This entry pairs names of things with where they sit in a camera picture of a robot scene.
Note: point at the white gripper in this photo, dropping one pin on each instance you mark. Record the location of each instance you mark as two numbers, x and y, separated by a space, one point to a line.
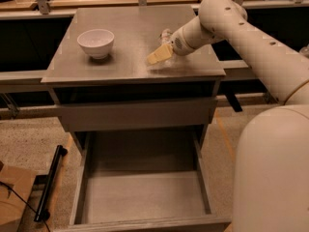
179 44

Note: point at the clear plastic water bottle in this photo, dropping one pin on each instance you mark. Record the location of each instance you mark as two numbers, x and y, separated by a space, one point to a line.
165 38

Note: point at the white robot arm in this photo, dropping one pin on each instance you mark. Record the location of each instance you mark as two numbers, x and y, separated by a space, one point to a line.
271 177

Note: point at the grey drawer cabinet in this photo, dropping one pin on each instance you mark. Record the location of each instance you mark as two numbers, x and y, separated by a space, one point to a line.
124 75

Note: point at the open grey middle drawer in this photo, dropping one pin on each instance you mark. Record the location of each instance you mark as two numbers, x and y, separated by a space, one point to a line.
143 181

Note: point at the white ceramic bowl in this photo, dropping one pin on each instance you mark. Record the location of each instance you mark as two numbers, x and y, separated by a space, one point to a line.
96 43

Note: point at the black bar left floor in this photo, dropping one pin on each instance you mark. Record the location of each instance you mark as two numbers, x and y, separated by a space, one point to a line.
47 181

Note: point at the brown cardboard box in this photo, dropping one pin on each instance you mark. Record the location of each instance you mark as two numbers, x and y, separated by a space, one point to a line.
17 187

